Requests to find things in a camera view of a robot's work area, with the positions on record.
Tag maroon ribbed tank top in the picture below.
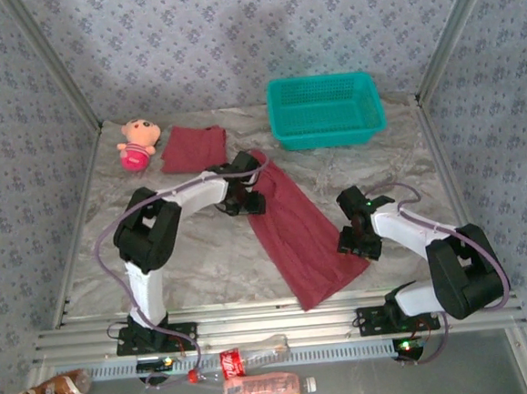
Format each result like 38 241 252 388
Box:
157 122 230 177
239 141 375 317

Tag teal plastic mesh basket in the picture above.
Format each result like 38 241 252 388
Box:
265 69 389 155

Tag small circuit board with LED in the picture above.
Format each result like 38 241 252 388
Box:
391 337 427 362
136 357 174 375

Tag pink plush doll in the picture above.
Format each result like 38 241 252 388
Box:
113 116 166 174

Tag clear cola bottle red label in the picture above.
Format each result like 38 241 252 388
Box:
186 333 292 386

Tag pink drink bottle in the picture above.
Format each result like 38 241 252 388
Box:
221 369 319 394

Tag brown drink bottle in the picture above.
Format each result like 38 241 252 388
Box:
13 368 94 394

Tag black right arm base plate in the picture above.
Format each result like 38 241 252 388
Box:
354 300 441 337

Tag aluminium mounting rail frame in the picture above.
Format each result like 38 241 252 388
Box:
28 278 527 366

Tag aluminium table side rail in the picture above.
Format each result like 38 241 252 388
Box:
36 125 119 331
414 92 502 297

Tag grey slotted cable duct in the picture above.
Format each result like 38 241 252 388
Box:
82 338 399 384

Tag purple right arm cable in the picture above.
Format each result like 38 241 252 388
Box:
361 173 517 369

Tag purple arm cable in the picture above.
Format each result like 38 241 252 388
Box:
361 173 517 369
86 149 288 394

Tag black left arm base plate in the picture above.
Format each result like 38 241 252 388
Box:
114 321 199 358

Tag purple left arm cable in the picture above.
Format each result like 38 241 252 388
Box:
86 149 288 394

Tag aluminium corner post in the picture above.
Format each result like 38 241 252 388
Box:
409 0 509 104
1 0 105 138

